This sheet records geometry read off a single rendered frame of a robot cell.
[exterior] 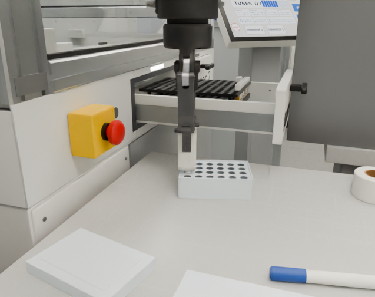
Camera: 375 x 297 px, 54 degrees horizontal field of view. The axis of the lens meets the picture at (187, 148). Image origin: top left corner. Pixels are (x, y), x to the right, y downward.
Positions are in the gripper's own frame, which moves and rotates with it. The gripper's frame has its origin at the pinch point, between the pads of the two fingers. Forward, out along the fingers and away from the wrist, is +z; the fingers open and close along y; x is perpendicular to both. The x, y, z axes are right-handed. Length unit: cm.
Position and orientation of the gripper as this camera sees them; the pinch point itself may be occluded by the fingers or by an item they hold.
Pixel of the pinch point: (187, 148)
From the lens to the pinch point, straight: 62.1
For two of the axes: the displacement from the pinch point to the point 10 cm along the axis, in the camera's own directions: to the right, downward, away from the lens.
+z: 0.0, 9.4, 3.3
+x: 10.0, 0.2, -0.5
